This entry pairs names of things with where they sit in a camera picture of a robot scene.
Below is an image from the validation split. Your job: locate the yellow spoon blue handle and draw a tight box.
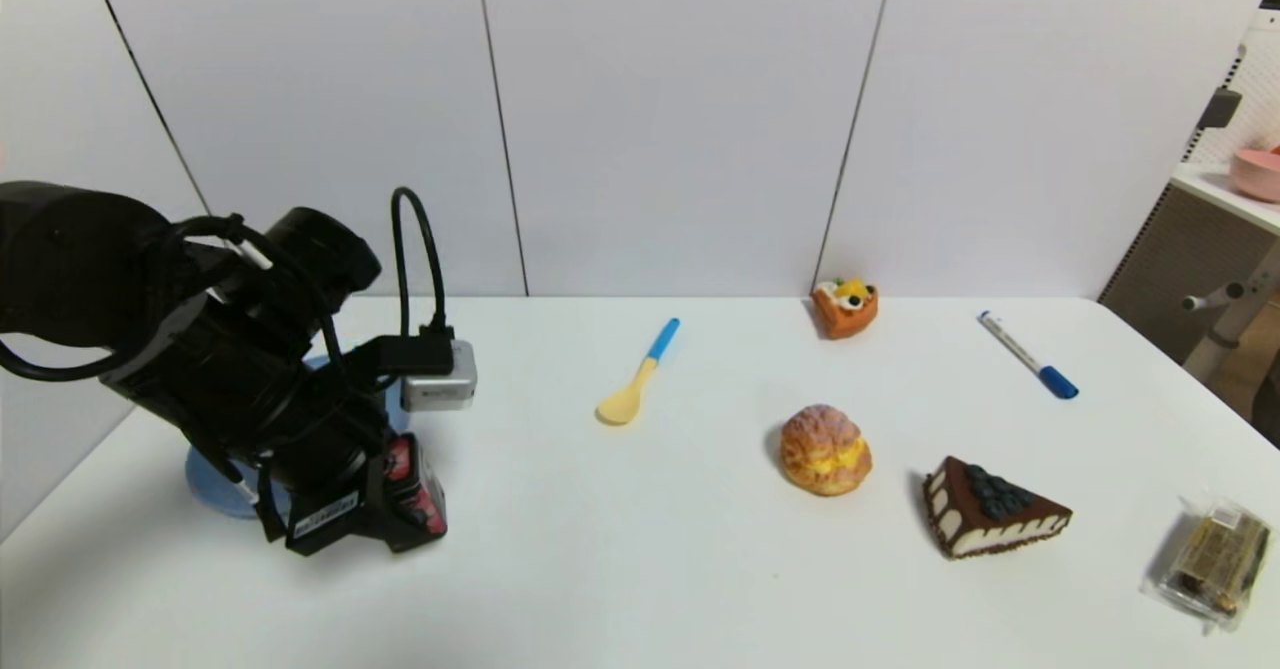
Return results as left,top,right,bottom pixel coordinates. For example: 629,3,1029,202
596,317,681,427

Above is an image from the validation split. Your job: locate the white shelf board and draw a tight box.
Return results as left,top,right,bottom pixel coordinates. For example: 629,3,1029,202
1168,162,1280,239

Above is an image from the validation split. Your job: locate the grey clamp bracket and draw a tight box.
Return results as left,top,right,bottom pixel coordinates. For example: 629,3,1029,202
1195,88,1242,132

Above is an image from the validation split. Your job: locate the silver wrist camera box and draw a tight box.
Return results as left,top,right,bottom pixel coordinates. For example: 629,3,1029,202
400,338,479,414

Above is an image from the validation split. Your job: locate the cream puff toy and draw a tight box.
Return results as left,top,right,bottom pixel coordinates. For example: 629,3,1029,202
778,404,873,497

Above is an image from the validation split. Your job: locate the pink bowl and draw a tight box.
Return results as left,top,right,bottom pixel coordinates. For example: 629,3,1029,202
1229,146,1280,205

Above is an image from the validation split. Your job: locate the brown perforated panel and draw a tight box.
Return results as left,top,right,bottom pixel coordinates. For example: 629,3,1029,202
1097,184,1219,364

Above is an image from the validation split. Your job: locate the chocolate blueberry cake slice toy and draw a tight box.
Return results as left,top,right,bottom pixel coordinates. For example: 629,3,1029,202
922,455,1074,560

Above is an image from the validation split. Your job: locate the black camera cable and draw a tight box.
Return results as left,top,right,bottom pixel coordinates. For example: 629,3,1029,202
376,186,458,378

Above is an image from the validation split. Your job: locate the clear wrapped brown snack pack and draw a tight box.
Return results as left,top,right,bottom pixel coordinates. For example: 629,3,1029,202
1139,494,1276,634

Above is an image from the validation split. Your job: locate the black red gum box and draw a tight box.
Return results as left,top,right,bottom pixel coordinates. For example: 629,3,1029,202
386,433,449,540

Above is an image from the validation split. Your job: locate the blue round plate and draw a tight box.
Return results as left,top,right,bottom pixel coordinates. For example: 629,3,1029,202
184,353,411,521

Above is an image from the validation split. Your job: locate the white stand with lever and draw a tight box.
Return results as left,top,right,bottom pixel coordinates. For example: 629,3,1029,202
1178,241,1280,382

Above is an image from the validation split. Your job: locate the white perforated pegboard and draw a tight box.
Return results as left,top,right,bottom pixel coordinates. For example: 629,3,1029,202
1185,11,1280,170

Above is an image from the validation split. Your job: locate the white marker blue cap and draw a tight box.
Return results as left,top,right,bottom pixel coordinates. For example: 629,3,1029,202
977,310,1080,401

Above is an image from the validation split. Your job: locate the orange fruit tart toy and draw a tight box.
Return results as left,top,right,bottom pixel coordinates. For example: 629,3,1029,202
811,277,880,341

